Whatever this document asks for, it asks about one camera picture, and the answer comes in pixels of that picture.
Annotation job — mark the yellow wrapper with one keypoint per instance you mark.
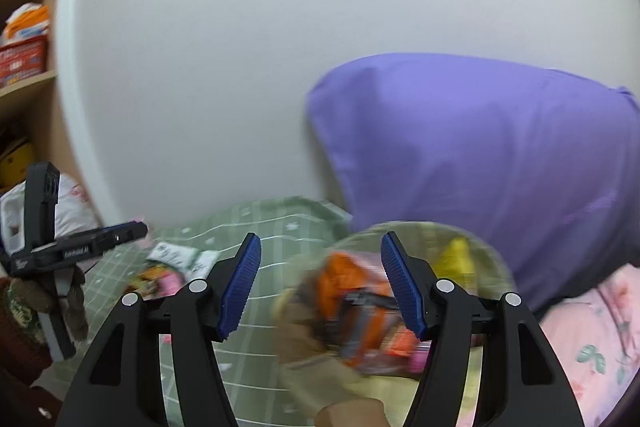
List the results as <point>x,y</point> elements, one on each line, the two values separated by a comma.
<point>452,257</point>

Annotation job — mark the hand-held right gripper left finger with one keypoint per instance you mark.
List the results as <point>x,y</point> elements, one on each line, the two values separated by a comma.
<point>245,277</point>

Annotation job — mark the green checked bed sheet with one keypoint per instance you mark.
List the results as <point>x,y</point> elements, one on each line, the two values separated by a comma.
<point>280,227</point>

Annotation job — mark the yellow box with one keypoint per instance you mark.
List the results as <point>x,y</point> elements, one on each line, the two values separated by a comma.
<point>15,162</point>

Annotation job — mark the yellow and pink snack packet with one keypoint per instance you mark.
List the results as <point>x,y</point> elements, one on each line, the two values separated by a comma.
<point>175,257</point>

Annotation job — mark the red box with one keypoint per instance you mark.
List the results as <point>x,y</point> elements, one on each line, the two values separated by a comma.
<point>22,62</point>

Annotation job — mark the orange snack wrapper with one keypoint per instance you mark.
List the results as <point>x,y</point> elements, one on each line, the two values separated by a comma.
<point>340,277</point>

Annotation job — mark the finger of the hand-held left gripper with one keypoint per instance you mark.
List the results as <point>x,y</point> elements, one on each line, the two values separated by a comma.
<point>122,237</point>

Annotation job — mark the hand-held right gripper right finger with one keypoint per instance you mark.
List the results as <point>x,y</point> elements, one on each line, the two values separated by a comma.
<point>400,282</point>

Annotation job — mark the purple pillow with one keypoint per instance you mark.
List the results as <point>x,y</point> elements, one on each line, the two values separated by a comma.
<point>475,147</point>

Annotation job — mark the orange and white packet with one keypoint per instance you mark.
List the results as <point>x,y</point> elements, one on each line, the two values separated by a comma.
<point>27,24</point>

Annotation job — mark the crumpled brown paper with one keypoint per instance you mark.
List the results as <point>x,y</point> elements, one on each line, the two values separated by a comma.
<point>305,347</point>

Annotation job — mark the white plastic bag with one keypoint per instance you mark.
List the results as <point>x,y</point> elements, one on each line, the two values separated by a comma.
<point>75,207</point>

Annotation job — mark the translucent yellowish plastic bag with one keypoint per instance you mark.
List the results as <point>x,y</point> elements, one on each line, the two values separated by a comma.
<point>370,387</point>

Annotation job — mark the wooden shelf unit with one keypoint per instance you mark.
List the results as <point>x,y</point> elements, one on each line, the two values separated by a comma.
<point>25,88</point>

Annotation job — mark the pink floral blanket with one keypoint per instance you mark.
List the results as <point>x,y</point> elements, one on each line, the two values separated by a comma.
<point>600,332</point>

